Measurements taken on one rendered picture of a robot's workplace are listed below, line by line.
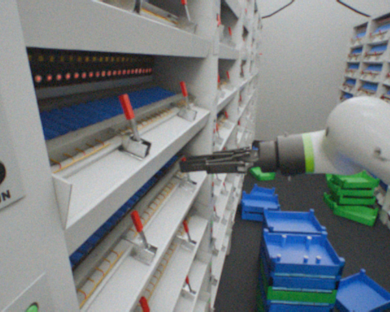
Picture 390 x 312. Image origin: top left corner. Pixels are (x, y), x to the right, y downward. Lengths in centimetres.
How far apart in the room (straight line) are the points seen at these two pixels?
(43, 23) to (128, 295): 36
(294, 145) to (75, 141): 43
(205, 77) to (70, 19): 56
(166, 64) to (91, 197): 58
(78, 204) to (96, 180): 5
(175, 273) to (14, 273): 54
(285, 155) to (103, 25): 43
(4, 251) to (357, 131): 45
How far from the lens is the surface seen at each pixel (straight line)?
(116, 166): 36
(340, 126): 48
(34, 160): 22
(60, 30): 26
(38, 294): 26
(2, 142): 20
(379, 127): 48
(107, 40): 32
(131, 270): 47
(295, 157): 59
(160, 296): 69
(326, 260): 141
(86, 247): 47
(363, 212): 278
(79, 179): 32
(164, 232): 55
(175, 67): 80
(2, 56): 21
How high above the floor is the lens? 126
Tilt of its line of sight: 20 degrees down
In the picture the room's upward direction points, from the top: straight up
